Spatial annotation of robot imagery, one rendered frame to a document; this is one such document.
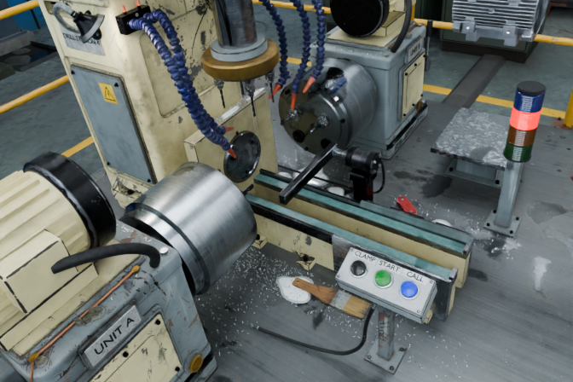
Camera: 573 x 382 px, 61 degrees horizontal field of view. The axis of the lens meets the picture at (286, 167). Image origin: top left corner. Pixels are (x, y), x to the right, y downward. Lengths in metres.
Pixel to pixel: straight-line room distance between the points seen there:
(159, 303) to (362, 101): 0.81
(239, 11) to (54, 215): 0.56
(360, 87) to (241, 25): 0.46
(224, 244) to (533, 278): 0.75
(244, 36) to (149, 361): 0.68
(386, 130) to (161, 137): 0.71
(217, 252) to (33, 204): 0.38
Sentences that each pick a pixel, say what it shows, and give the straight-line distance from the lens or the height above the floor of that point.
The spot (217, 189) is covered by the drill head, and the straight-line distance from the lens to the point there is 1.03.
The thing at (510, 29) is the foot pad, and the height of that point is 1.28.
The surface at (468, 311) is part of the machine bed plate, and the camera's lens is 1.24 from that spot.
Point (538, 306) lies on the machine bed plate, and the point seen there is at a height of 0.80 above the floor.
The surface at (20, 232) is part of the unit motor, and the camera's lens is 0.80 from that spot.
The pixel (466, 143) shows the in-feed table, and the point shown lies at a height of 0.92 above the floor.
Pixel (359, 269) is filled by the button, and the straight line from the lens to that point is 0.93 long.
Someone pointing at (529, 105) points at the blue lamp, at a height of 1.19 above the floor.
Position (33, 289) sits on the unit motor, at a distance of 0.78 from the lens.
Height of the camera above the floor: 1.77
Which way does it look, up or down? 36 degrees down
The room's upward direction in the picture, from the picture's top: 7 degrees counter-clockwise
